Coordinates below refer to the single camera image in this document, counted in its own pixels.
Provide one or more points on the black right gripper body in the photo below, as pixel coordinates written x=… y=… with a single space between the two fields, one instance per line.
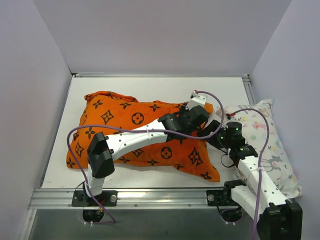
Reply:
x=212 y=127

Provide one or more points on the aluminium back rail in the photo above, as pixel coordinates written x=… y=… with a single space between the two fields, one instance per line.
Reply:
x=154 y=75

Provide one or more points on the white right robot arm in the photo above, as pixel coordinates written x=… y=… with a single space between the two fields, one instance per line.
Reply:
x=275 y=217

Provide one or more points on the orange black-patterned pillowcase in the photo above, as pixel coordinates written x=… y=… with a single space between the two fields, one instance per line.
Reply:
x=112 y=113

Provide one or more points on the white floral pillow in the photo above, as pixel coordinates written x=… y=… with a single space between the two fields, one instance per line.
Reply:
x=255 y=120

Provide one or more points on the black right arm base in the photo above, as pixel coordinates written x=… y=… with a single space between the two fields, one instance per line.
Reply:
x=220 y=198

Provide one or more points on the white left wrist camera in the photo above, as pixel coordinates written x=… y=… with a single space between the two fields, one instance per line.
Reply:
x=196 y=99

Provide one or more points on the aluminium front rail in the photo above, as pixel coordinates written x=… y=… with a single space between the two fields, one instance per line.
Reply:
x=141 y=198

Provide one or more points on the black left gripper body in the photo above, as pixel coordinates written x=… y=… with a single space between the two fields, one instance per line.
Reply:
x=200 y=113

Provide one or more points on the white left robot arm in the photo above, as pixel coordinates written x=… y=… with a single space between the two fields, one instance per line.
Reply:
x=105 y=149

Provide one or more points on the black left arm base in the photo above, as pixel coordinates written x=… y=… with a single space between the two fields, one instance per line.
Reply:
x=108 y=198

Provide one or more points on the aluminium rail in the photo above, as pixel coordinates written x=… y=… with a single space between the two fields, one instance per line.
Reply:
x=141 y=198
x=154 y=75

